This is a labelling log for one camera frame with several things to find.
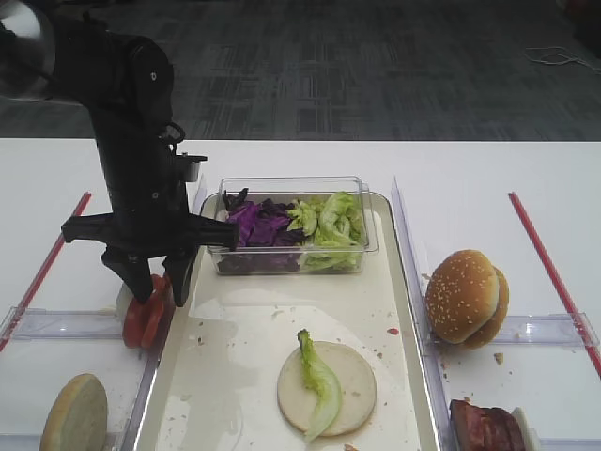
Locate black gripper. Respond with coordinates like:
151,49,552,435
61,136,239,307

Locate tomato slice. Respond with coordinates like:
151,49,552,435
146,274,171,345
137,301,156,349

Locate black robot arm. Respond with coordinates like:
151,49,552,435
1,1,239,306

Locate tomato slice remaining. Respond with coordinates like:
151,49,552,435
122,299,144,349

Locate green lettuce shreds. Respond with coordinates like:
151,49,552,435
287,192,365,272

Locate lettuce leaf on bun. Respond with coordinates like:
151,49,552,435
297,329,343,443

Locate stack of meat patties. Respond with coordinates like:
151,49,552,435
450,399,526,451

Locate white pusher block left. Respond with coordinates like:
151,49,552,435
116,283,133,323

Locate white pusher block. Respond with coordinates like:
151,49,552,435
116,283,133,323
511,407,543,451

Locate purple cabbage shreds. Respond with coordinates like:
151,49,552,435
217,188,305,274

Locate red strip left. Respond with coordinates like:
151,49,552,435
0,191,92,353

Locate red strip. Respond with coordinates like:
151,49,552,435
508,192,600,375
0,191,92,353

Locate clear plastic salad box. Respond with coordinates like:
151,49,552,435
202,176,379,275

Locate clear divider left of tray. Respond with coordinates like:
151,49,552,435
107,173,207,451

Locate clear divider of tray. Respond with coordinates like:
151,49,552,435
391,177,458,450
107,173,207,451

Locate upright bun slice left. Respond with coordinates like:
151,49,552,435
39,373,108,451

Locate bun bottom slice on tray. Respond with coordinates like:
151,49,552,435
277,341,377,437

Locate cream metal tray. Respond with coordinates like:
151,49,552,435
135,194,438,450

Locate clear divider right of tray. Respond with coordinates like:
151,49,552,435
391,177,458,450

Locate sesame bun top front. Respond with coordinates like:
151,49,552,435
424,249,500,344

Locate sesame bun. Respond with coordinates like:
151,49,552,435
424,249,500,344
464,268,510,350

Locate sesame bun top rear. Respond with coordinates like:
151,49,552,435
464,268,510,350

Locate white pusher block right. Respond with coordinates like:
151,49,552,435
511,407,543,451

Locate red strip right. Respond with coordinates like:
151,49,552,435
508,192,600,375

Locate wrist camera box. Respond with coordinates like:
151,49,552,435
175,152,208,183

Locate clear rail upper left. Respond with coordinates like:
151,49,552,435
1,307,123,340

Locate clear rail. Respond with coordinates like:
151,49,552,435
1,307,123,340
540,439,601,451
492,313,600,348

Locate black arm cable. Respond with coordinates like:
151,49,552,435
159,120,186,148

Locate clear rail upper right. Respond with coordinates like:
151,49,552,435
492,313,600,348

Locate clear rail lower right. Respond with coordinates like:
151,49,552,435
540,439,601,451

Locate white cable on floor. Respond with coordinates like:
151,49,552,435
524,45,601,76

